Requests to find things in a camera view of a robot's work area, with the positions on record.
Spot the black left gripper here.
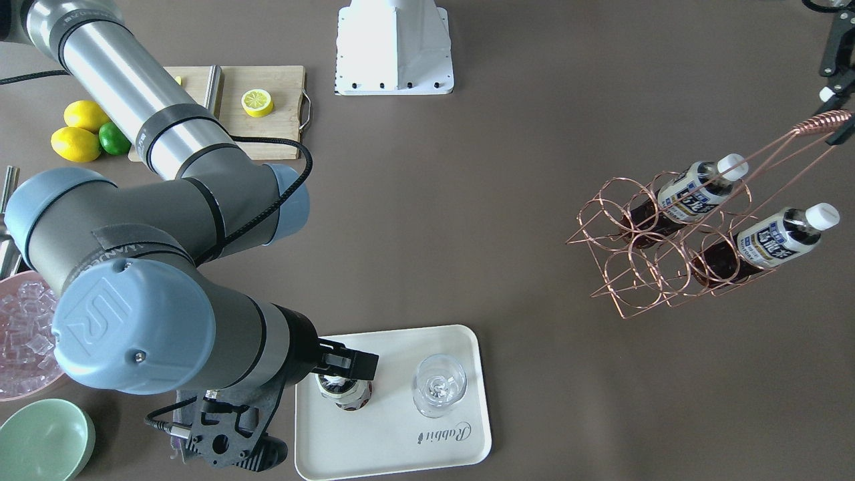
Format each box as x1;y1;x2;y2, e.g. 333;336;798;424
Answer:
818;1;854;114

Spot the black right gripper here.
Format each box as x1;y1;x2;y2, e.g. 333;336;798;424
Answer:
146;338;379;472

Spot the tea bottle white cap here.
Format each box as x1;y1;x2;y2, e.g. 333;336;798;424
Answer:
317;374;373;412
621;154;750;249
691;203;840;289

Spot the copper wire bottle basket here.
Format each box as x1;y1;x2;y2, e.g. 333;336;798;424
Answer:
567;109;853;319

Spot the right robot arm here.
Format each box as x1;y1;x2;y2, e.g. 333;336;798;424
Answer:
2;1;378;472

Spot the cream rabbit tray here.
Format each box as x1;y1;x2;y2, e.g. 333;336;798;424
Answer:
291;325;492;480

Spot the green bowl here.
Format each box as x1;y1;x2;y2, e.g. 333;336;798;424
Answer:
1;399;96;480

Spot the pink bowl of ice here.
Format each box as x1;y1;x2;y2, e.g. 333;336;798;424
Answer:
1;271;64;402

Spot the clear wine glass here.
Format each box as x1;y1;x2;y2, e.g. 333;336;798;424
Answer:
411;353;468;418

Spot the steel ice scoop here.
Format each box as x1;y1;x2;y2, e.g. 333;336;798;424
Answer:
1;166;21;280

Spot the bamboo cutting board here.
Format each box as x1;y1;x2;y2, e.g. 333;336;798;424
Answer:
165;65;311;162

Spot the green lime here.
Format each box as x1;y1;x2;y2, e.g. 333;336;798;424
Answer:
98;122;132;156

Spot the yellow lemon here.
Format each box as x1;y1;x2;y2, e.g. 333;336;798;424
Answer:
51;127;102;162
62;100;111;134

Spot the half lemon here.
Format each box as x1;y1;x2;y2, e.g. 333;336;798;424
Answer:
240;88;275;118

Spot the steel muddler black tip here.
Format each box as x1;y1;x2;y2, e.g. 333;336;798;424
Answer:
201;65;222;118

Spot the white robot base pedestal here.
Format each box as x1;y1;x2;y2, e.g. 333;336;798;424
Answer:
334;1;455;96

